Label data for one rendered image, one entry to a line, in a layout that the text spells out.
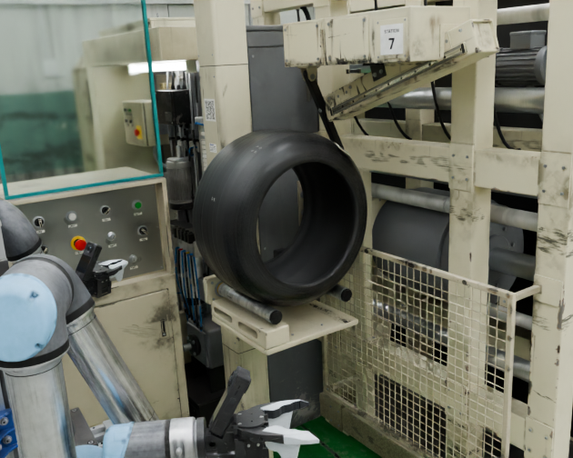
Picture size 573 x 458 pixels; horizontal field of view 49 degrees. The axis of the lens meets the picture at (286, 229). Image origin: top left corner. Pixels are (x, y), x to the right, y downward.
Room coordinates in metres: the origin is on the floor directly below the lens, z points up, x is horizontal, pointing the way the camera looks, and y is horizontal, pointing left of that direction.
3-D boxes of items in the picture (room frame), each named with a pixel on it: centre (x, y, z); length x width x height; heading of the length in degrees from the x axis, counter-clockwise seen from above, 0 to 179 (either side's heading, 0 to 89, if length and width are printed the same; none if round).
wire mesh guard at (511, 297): (2.00, -0.38, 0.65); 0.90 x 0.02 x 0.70; 34
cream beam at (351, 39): (2.06, -0.29, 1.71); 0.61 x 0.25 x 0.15; 34
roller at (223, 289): (1.92, 0.14, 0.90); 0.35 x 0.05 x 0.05; 34
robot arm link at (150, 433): (0.93, 0.27, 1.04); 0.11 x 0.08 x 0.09; 94
